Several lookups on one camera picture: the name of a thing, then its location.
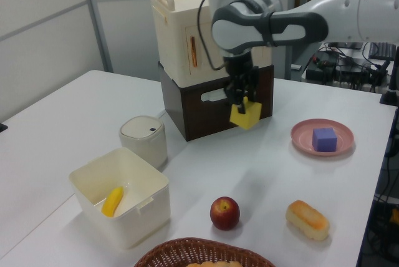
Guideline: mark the cream open plastic box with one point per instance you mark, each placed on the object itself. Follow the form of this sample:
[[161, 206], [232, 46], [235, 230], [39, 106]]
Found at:
[[146, 217]]

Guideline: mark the dark brown drawer box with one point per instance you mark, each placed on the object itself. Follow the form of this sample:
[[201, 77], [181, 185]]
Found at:
[[205, 120]]

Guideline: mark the purple cube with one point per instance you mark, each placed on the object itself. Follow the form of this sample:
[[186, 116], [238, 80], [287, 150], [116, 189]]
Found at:
[[324, 140]]

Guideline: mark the yellow cube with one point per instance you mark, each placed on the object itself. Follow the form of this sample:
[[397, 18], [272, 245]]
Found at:
[[246, 118]]

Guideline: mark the short golden bread bun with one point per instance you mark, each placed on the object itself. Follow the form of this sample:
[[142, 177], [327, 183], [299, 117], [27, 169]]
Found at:
[[307, 220]]

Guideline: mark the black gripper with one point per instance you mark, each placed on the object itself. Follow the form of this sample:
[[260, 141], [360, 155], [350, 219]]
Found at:
[[240, 70]]

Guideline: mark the black keyboard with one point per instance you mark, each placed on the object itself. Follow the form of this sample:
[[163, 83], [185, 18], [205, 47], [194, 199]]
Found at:
[[381, 51]]

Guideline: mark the small white lidded bin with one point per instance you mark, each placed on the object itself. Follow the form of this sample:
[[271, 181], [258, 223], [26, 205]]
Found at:
[[146, 142]]

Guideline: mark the black stand base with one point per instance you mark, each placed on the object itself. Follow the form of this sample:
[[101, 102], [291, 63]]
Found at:
[[2, 127]]

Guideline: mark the black monitor base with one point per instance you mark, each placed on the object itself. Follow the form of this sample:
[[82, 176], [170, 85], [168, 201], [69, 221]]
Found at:
[[346, 46]]

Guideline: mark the long ridged bread loaf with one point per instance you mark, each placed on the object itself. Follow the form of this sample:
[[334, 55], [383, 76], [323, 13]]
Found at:
[[215, 264]]

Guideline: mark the black camera stand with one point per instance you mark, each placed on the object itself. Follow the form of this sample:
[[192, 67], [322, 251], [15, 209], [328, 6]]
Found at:
[[389, 92]]

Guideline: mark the yellow banana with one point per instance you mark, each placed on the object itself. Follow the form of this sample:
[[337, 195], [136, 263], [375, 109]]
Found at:
[[113, 203]]

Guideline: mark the pink plate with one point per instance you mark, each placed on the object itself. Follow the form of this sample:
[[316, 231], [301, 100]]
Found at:
[[300, 137]]

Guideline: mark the brown wicker basket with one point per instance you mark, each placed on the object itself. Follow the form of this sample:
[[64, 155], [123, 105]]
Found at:
[[174, 251]]

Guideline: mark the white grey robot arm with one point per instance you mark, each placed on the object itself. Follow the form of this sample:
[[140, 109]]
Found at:
[[296, 27]]

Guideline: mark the red apple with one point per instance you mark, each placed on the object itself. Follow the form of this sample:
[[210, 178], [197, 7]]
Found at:
[[224, 214]]

